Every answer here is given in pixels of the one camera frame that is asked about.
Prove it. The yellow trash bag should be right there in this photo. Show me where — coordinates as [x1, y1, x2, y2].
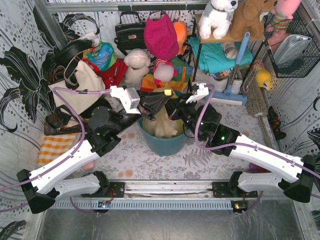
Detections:
[142, 86, 186, 139]

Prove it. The teal trash bin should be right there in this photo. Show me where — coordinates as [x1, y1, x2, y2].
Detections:
[137, 119, 187, 157]

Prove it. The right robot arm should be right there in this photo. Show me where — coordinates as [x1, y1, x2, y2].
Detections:
[165, 93, 319, 203]

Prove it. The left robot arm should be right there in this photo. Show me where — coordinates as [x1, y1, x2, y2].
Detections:
[17, 86, 174, 214]

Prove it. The magenta cloth bag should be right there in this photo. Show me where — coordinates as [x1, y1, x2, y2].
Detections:
[144, 13, 179, 61]

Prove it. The cream canvas tote bag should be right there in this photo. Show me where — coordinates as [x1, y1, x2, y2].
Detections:
[58, 60, 106, 115]

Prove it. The rainbow striped cloth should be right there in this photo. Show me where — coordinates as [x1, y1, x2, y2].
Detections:
[139, 65, 195, 93]

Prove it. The pink white plush doll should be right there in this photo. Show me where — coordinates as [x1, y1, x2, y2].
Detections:
[153, 58, 178, 84]

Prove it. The cream plush lamb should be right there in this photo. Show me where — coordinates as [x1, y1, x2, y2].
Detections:
[124, 48, 151, 85]

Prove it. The red cloth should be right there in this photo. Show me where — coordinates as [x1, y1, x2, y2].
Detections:
[87, 58, 128, 89]

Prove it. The teal cloth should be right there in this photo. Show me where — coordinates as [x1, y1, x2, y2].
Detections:
[188, 36, 253, 74]

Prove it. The black leather handbag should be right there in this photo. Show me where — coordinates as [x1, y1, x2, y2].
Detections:
[114, 11, 147, 56]

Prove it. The orange plush toy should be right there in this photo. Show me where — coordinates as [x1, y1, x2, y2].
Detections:
[173, 21, 188, 55]

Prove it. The yellow plush duck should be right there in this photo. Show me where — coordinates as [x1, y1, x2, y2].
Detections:
[253, 61, 272, 91]

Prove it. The brown patterned handbag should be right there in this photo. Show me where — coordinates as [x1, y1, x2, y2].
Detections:
[44, 105, 82, 136]

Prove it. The pink case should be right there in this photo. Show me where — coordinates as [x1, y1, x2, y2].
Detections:
[82, 160, 96, 171]

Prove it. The white plush dog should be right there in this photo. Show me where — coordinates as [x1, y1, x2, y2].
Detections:
[199, 0, 239, 40]

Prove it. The purple orange sock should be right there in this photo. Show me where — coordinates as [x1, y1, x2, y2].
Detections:
[249, 163, 270, 173]

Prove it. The orange checkered cloth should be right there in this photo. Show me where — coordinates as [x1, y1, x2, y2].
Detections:
[37, 133, 81, 167]

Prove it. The brown teddy bear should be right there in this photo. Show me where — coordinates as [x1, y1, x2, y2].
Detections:
[230, 0, 278, 40]

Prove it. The silver foil pouch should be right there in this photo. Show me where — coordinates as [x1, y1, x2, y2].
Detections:
[273, 34, 313, 65]

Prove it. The pink plush toy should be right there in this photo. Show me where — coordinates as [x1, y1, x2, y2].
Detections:
[267, 0, 301, 31]

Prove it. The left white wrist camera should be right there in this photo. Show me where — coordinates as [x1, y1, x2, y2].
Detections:
[110, 86, 140, 114]

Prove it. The blue handled mop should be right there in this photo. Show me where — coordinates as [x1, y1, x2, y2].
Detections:
[205, 32, 251, 106]

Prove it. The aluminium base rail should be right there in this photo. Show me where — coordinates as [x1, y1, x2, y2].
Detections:
[57, 178, 307, 200]

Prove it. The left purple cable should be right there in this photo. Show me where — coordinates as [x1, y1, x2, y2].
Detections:
[0, 87, 112, 216]

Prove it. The black wire basket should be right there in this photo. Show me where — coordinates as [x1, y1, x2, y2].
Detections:
[264, 11, 320, 78]

